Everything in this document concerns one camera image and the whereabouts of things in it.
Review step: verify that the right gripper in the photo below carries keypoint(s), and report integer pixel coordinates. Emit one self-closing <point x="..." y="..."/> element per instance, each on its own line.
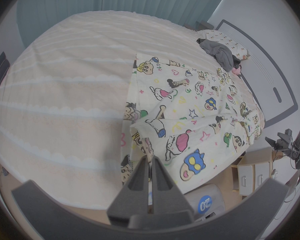
<point x="287" y="146"/>

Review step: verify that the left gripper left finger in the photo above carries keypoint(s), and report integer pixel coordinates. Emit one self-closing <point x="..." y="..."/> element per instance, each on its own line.
<point x="130" y="199"/>

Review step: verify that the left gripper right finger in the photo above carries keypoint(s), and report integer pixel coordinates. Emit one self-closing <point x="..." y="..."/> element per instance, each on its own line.
<point x="175" y="201"/>

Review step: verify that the white printed pyjama top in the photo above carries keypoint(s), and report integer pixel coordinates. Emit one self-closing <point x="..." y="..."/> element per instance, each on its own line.
<point x="190" y="109"/>

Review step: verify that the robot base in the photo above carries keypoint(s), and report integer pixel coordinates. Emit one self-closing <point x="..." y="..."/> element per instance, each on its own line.
<point x="205" y="199"/>

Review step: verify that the pile of clothes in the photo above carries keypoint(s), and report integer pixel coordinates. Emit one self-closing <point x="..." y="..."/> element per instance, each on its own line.
<point x="236" y="67"/>

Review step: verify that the pale wooden cabinet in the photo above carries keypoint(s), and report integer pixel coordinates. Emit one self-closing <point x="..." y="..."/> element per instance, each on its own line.
<point x="255" y="171"/>

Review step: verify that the white printed pillow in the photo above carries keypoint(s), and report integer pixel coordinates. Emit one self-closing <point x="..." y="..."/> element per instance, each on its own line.
<point x="240" y="49"/>

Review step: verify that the grey garment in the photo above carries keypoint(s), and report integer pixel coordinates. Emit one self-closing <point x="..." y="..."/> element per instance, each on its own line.
<point x="220" y="52"/>

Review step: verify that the bed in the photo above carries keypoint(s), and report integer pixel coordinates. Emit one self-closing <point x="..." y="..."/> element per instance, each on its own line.
<point x="65" y="96"/>

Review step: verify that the black power adapter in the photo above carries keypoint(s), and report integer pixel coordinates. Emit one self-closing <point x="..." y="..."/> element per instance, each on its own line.
<point x="4" y="172"/>

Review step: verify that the grey bedside table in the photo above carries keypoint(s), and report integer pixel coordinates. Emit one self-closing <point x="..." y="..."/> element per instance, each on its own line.
<point x="205" y="25"/>

